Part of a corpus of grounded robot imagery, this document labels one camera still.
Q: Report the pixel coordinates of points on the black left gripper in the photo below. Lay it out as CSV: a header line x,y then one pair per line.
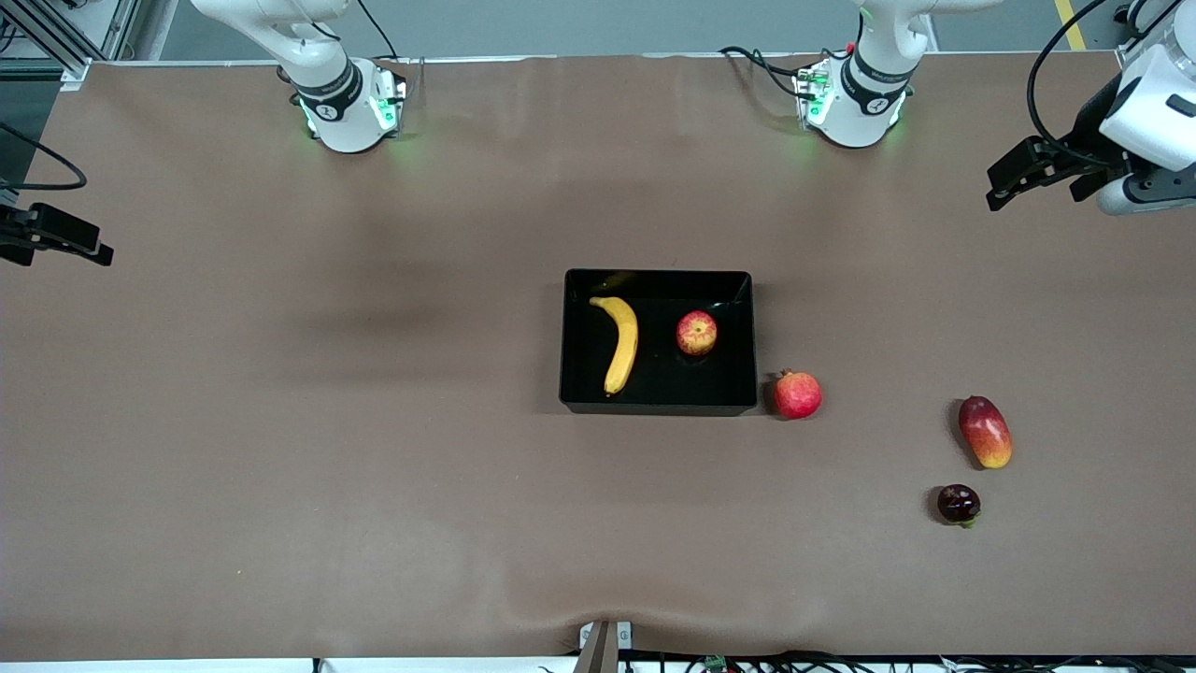
x,y
1089,124

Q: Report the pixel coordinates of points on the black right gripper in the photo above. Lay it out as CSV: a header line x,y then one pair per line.
x,y
17,234

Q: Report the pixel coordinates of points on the red yellow apple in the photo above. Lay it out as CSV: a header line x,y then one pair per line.
x,y
697,334

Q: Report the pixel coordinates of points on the black plastic box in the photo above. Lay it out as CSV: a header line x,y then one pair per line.
x,y
663,383

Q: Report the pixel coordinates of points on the yellow banana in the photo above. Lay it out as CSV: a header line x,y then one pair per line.
x,y
624,346

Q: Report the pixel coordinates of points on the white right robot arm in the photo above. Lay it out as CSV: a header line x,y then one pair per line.
x,y
336,121

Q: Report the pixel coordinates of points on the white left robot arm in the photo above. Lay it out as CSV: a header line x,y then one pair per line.
x,y
855,112

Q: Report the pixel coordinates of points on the red orange mango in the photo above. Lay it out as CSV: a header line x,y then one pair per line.
x,y
986,435

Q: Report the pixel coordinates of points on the red pomegranate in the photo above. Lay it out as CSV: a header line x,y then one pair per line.
x,y
797,396

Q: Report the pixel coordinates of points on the dark purple mangosteen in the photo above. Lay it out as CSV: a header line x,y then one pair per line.
x,y
958,503

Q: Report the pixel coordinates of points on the green terminal connector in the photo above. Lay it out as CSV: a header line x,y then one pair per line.
x,y
716,664

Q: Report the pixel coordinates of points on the brown table cover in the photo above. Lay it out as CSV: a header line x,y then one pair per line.
x,y
598,561

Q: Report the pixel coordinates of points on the aluminium frame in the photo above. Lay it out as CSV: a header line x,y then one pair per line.
x,y
117,28

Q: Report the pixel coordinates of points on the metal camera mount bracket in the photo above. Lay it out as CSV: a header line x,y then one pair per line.
x,y
598,650

